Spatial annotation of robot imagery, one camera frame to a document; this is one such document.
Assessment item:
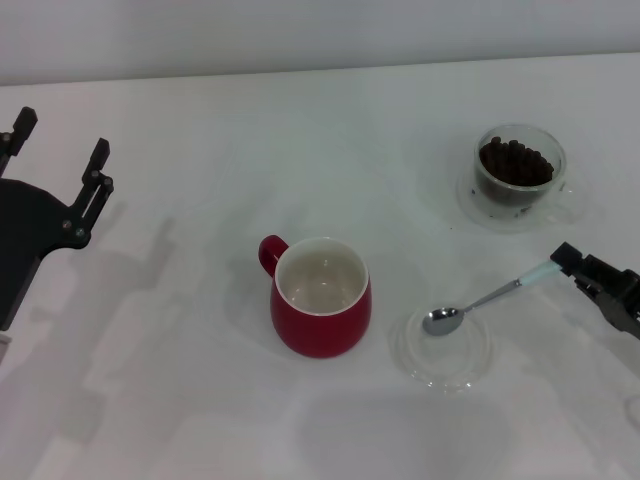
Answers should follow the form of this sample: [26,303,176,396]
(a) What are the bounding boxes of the red ceramic mug white inside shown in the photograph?
[257,234,374,360]

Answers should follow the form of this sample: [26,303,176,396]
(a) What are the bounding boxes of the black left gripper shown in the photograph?
[0,106,116,332]

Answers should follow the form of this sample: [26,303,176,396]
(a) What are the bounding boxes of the clear glass saucer with crumbs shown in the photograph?
[457,164,567,234]

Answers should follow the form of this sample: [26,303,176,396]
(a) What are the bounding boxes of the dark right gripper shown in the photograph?
[549,242,640,342]

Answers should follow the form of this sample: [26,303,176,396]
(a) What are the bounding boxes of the clear glass cup with handle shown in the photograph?
[472,124,577,225]

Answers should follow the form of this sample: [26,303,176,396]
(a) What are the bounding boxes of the metal spoon light blue handle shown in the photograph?
[422,262,562,337]

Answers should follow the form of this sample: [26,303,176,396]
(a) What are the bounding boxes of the pile of coffee beans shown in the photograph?
[477,135,555,206]

